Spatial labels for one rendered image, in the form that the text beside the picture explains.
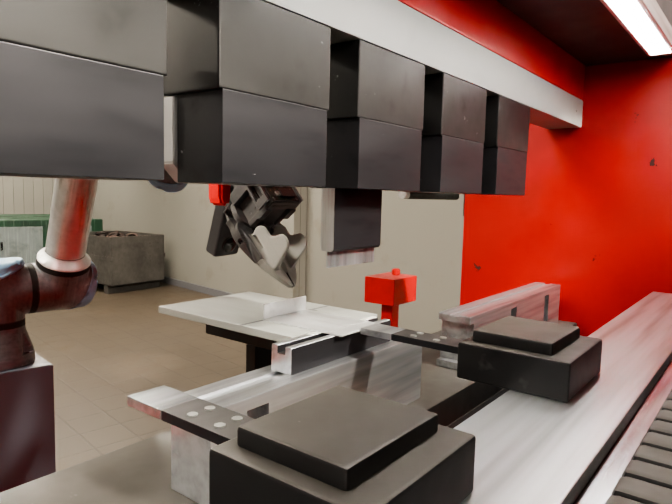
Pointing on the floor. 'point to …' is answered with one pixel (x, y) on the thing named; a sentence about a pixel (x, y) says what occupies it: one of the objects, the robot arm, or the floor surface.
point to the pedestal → (390, 292)
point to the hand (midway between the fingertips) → (285, 281)
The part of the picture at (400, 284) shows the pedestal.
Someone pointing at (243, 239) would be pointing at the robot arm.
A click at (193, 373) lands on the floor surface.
